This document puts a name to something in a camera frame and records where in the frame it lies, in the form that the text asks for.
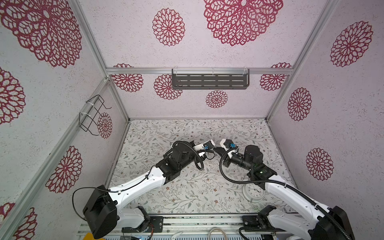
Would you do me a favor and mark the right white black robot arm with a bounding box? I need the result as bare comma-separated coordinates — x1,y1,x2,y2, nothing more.
213,143,355,240

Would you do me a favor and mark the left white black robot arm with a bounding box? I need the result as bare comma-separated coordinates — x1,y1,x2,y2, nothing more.
83,140,215,240

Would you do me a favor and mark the white round alarm clock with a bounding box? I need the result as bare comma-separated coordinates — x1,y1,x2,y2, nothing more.
242,184,266,204

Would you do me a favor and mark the yellow object at bottom edge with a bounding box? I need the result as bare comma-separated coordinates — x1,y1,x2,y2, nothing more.
83,233,105,240

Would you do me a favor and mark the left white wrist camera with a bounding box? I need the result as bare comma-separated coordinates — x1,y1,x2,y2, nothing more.
193,140,215,152

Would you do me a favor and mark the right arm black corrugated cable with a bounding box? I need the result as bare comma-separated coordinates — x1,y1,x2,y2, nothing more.
218,146,353,240

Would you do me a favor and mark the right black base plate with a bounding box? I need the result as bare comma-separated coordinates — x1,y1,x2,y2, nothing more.
242,215,284,232

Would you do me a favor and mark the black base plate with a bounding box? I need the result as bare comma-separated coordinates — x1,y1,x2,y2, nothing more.
122,216,164,234
242,215,284,232

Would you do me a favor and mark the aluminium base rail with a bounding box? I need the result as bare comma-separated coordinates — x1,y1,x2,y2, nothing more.
77,212,328,236

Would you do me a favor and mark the white cable loop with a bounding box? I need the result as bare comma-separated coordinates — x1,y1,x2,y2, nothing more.
207,227,228,240

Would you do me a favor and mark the dark grey wall shelf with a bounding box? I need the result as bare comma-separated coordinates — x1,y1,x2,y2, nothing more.
171,69,250,90

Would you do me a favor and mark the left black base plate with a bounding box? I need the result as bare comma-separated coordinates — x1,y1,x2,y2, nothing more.
122,216,164,234

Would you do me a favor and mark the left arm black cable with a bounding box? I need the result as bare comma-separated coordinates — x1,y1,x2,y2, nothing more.
71,164,157,222

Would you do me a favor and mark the black wire wall basket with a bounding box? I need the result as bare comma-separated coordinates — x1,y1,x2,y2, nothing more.
78,95,111,136

